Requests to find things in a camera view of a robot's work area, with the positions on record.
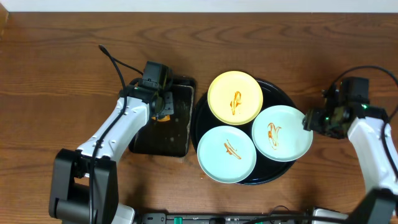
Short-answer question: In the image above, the orange green scrub sponge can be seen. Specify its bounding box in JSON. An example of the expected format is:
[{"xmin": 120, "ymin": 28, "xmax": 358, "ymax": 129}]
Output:
[{"xmin": 152, "ymin": 115, "xmax": 170, "ymax": 122}]

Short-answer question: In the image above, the light green plate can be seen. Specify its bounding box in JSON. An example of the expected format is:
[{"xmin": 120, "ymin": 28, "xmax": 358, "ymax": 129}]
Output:
[{"xmin": 251, "ymin": 105, "xmax": 313, "ymax": 162}]

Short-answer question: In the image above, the yellow plate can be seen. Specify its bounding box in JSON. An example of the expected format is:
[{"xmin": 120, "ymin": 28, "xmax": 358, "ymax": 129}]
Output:
[{"xmin": 207, "ymin": 71, "xmax": 264, "ymax": 126}]

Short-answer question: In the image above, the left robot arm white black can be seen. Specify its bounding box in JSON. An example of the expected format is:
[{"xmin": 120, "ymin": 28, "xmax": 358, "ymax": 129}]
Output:
[{"xmin": 49, "ymin": 81, "xmax": 173, "ymax": 223}]

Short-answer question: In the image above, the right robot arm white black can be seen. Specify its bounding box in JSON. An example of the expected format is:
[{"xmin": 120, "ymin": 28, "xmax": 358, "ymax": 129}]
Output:
[{"xmin": 302, "ymin": 91, "xmax": 397, "ymax": 223}]

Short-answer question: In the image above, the black rectangular soapy water tray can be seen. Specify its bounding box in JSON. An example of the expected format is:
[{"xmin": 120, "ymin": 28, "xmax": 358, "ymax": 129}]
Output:
[{"xmin": 128, "ymin": 77, "xmax": 196, "ymax": 157}]

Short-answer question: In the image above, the round black serving tray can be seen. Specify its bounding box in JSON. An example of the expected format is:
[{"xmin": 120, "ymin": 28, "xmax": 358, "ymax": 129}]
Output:
[{"xmin": 190, "ymin": 79, "xmax": 296, "ymax": 185}]

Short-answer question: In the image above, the light blue plate front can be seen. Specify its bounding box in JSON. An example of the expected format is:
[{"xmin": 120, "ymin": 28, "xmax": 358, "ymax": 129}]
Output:
[{"xmin": 197, "ymin": 126, "xmax": 257, "ymax": 184}]

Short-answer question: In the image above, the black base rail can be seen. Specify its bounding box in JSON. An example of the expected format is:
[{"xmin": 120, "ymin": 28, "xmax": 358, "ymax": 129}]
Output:
[{"xmin": 136, "ymin": 212, "xmax": 315, "ymax": 224}]

